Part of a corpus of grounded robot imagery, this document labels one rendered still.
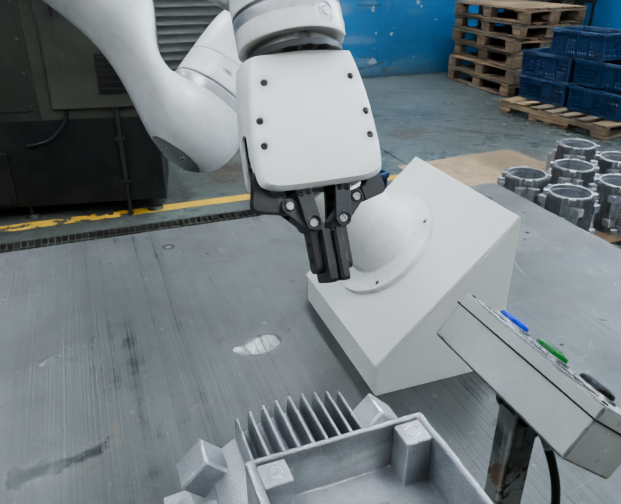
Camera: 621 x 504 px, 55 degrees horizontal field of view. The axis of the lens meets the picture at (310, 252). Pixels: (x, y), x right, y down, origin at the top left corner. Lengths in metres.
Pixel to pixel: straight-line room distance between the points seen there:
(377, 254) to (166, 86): 0.40
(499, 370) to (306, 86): 0.28
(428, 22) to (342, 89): 7.56
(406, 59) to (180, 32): 2.82
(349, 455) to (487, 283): 0.57
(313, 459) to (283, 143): 0.22
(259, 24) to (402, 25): 7.39
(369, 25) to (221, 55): 6.88
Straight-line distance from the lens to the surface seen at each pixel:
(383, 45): 7.74
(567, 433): 0.49
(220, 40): 0.78
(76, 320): 1.12
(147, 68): 0.74
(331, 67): 0.46
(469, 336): 0.56
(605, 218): 2.68
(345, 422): 0.39
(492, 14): 7.16
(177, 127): 0.73
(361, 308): 0.93
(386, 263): 0.93
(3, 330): 1.14
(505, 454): 0.59
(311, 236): 0.44
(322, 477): 0.34
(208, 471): 0.40
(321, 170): 0.44
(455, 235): 0.89
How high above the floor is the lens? 1.37
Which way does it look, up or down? 27 degrees down
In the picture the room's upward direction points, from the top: straight up
